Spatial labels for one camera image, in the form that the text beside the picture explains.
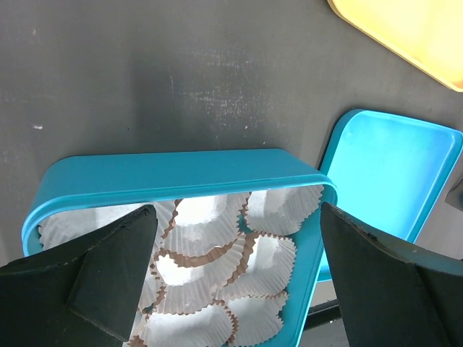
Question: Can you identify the blue tin lid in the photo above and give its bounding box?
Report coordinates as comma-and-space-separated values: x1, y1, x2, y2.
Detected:
310, 108, 463, 283

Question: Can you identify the yellow tray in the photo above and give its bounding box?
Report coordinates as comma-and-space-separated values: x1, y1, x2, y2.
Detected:
328, 1, 462, 93

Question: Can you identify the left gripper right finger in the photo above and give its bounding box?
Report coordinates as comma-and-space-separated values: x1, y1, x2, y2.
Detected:
320, 202, 462, 346

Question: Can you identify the blue cookie tin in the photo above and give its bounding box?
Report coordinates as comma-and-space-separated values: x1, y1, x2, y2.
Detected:
20, 147, 339, 347

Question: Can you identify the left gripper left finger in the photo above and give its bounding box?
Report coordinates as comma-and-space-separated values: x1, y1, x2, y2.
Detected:
1, 205, 158, 346

